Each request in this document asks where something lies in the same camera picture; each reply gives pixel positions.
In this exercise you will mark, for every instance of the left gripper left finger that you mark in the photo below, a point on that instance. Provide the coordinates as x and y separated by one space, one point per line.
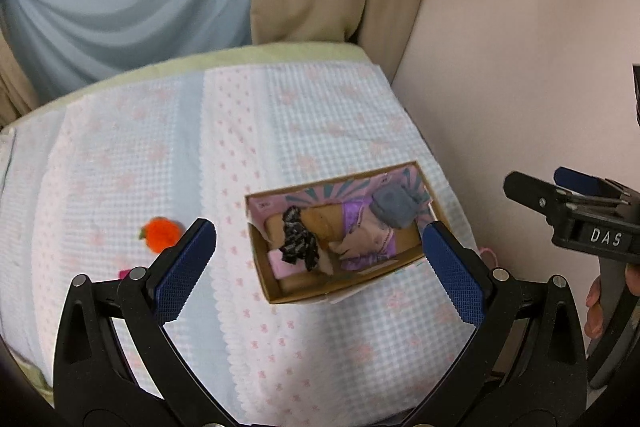
114 364

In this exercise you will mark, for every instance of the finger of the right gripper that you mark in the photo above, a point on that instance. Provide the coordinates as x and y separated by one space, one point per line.
554 202
586 185

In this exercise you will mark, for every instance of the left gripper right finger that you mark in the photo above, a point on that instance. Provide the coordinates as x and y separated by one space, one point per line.
525 363

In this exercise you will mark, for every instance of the magenta felt pouch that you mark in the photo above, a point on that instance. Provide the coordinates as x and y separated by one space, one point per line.
122 274

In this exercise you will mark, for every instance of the orange plush carrot toy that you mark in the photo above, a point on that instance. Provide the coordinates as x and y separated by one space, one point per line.
160 233

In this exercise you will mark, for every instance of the grey sock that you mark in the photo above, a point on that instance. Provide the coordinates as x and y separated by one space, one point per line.
396 205

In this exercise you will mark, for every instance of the light pink sock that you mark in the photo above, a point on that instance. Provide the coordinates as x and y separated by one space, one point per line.
365 239

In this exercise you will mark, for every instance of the pink cloth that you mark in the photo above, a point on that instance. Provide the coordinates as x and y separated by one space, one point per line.
282 269

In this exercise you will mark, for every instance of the purple plastic packet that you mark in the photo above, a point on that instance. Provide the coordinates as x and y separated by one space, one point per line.
354 212

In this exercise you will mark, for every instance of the black patterned scrunchie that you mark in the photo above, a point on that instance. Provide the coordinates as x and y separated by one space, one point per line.
300 244

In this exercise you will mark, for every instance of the brown plush mushroom toy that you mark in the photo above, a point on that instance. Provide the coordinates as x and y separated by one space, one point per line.
325 221

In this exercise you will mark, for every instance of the cardboard box pink lining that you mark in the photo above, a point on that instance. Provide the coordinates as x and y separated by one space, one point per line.
329 279

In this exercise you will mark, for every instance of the person's right hand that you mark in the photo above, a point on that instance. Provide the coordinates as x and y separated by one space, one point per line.
594 327

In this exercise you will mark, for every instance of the pastel checkered bed blanket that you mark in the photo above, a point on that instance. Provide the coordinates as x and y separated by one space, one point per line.
348 362

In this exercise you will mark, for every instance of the beige curtain left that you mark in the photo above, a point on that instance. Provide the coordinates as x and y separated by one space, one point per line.
17 94

